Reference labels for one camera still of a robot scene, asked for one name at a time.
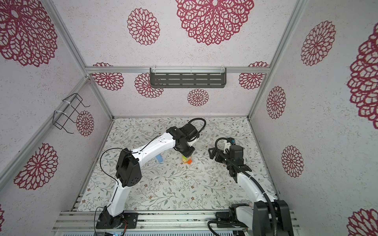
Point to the dark grey wall shelf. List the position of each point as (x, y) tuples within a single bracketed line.
[(188, 78)]

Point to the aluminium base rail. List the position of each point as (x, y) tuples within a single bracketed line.
[(175, 220)]

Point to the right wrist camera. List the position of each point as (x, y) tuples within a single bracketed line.
[(228, 143)]

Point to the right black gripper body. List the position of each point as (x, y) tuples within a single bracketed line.
[(223, 160)]

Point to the blue wood block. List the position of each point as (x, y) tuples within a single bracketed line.
[(159, 158)]

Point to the black wire wall basket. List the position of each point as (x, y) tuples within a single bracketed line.
[(64, 115)]

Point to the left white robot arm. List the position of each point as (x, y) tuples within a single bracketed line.
[(128, 170)]

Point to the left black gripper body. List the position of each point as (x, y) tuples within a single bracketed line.
[(186, 150)]

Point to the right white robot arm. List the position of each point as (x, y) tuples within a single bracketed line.
[(283, 216)]

